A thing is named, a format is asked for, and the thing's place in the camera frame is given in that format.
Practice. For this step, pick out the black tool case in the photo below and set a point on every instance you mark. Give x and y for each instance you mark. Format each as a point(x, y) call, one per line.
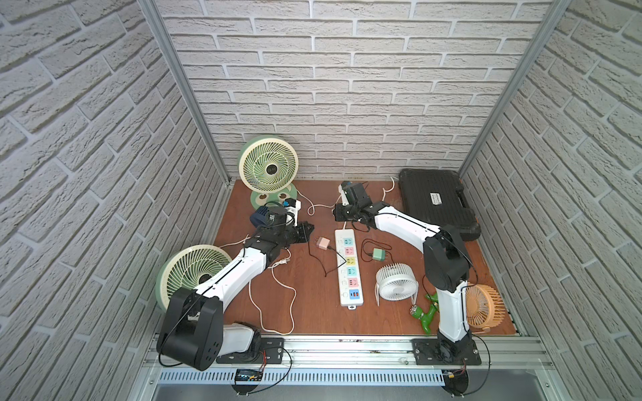
point(437, 197)

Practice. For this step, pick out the green fan at left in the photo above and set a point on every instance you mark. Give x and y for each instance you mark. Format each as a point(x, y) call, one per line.
point(188, 268)

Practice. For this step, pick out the aluminium front rail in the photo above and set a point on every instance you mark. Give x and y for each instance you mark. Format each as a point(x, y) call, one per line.
point(390, 352)

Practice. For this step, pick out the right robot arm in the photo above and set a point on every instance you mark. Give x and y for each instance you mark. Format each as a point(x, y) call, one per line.
point(446, 260)

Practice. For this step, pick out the pink USB charger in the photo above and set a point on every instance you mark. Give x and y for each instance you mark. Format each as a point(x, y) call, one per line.
point(323, 243)

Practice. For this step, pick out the white power strip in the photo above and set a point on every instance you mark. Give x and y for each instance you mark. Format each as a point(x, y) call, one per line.
point(349, 281)

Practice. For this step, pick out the green fan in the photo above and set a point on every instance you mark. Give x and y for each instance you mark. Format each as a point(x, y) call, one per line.
point(188, 268)
point(268, 166)

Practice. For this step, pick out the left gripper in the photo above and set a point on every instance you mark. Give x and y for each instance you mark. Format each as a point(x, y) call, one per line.
point(301, 231)

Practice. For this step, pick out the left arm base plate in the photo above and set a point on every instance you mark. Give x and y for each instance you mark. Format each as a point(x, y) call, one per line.
point(268, 351)

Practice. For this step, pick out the white small desk fan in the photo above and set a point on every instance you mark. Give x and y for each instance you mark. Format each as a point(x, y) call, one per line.
point(396, 282)

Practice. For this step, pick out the green USB charger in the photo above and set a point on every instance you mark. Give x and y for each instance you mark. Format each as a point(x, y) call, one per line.
point(379, 255)

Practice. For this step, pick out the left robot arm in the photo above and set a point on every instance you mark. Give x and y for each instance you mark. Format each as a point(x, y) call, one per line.
point(193, 331)

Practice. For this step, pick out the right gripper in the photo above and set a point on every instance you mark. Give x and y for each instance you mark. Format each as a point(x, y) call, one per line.
point(338, 213)

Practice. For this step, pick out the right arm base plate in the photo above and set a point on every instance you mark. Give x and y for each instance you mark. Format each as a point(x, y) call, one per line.
point(442, 352)

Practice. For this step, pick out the navy blue small fan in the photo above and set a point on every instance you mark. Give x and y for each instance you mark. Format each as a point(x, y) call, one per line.
point(261, 217)

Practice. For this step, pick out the green fan at back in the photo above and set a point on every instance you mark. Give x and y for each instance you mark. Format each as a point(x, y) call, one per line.
point(268, 166)

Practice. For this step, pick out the orange small fan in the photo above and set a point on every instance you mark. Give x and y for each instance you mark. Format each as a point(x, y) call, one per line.
point(485, 308)

